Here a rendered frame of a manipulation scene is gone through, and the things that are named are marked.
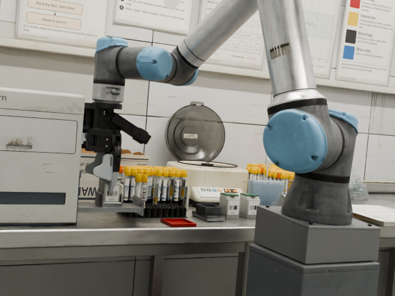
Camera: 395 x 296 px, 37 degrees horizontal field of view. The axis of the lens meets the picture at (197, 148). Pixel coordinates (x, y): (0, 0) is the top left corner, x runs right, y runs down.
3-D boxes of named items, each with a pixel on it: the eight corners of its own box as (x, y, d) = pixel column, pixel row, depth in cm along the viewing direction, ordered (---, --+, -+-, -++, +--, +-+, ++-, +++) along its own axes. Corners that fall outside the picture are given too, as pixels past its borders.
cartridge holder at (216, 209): (207, 221, 154) (208, 208, 154) (191, 215, 162) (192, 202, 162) (224, 221, 157) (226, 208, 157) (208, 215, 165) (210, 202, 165)
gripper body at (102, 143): (78, 151, 143) (82, 101, 142) (112, 152, 147) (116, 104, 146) (87, 154, 136) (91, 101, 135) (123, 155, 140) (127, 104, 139)
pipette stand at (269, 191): (253, 215, 170) (255, 181, 170) (243, 211, 177) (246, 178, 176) (284, 217, 173) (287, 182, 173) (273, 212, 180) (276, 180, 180)
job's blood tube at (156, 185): (153, 214, 158) (156, 177, 157) (151, 212, 159) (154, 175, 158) (157, 214, 158) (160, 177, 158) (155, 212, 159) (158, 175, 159)
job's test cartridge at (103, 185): (103, 207, 140) (104, 180, 140) (97, 203, 145) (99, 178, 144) (119, 207, 142) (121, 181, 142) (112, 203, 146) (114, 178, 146)
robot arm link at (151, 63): (183, 50, 138) (146, 50, 144) (155, 43, 129) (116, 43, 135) (180, 84, 139) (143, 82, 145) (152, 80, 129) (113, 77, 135)
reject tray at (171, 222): (171, 226, 143) (171, 224, 143) (160, 221, 149) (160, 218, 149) (196, 226, 146) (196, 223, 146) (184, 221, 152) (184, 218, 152)
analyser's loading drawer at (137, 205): (59, 215, 135) (61, 193, 135) (53, 211, 141) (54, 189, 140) (143, 215, 144) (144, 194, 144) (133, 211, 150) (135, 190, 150)
